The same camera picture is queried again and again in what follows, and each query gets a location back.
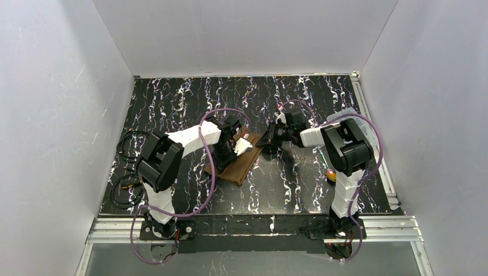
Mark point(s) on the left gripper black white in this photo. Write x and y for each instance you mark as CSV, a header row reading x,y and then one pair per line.
x,y
227,153

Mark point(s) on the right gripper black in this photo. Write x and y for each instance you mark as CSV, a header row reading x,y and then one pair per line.
x,y
275,132

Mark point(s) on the brown woven cloth napkin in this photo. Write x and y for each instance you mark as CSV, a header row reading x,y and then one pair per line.
x,y
238,170

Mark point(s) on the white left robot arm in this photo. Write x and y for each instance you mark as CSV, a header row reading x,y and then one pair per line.
x,y
159,162

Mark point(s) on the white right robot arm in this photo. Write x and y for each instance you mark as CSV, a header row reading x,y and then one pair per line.
x,y
348,153

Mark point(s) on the clear plastic compartment box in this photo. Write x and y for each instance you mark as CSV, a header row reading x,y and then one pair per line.
x,y
365,127

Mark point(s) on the red yellow handled utensil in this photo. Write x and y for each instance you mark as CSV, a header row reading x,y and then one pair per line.
x,y
330,173

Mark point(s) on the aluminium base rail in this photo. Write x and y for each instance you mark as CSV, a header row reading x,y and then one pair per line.
x,y
271,232

